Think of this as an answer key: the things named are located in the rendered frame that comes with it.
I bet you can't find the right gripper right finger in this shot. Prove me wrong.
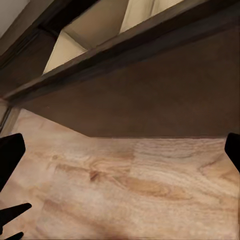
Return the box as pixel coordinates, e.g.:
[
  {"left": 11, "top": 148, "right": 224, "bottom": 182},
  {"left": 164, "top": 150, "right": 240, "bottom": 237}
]
[{"left": 224, "top": 133, "right": 240, "bottom": 172}]

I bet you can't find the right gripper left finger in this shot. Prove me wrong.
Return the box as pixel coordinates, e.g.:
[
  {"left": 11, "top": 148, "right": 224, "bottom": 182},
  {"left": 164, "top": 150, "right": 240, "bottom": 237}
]
[{"left": 0, "top": 133, "right": 25, "bottom": 192}]

